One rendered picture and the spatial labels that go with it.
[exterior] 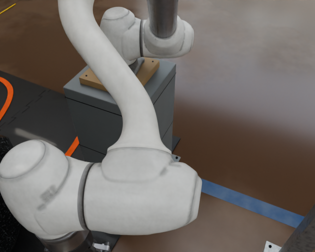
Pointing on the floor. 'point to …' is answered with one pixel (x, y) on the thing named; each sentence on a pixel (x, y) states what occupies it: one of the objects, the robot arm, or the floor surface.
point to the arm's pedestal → (159, 82)
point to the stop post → (305, 231)
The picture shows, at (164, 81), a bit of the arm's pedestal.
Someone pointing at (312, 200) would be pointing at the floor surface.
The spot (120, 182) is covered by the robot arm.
